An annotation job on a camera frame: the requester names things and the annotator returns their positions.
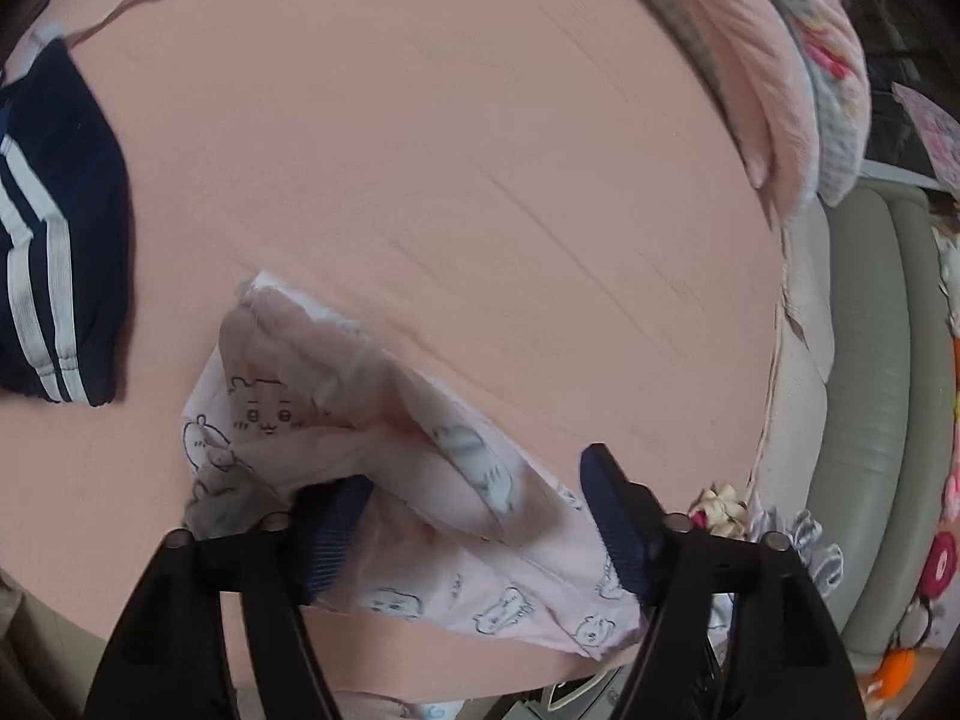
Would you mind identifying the pink cartoon pajama pants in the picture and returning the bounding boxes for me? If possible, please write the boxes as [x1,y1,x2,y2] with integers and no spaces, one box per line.
[182,273,643,660]

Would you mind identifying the pile of folded clothes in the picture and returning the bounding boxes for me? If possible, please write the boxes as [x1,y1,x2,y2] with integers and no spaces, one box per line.
[685,481,848,602]

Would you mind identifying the beige pillow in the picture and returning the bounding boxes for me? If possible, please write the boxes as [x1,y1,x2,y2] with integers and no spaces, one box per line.
[750,203,835,517]

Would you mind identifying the green bed headboard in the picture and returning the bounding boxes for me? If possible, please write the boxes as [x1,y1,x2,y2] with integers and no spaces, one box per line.
[807,179,932,661]

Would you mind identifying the plush toys on headboard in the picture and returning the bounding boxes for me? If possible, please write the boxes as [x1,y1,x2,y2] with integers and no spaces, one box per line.
[864,224,958,718]

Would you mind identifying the navy striped garment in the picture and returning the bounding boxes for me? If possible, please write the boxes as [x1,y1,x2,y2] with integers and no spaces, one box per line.
[0,25,132,408]

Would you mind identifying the pink bed sheet mattress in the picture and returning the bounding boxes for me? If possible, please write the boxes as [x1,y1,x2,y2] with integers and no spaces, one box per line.
[0,0,790,699]

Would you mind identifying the pink folded quilt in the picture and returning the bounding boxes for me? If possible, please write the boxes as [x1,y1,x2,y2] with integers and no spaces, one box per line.
[644,0,871,218]

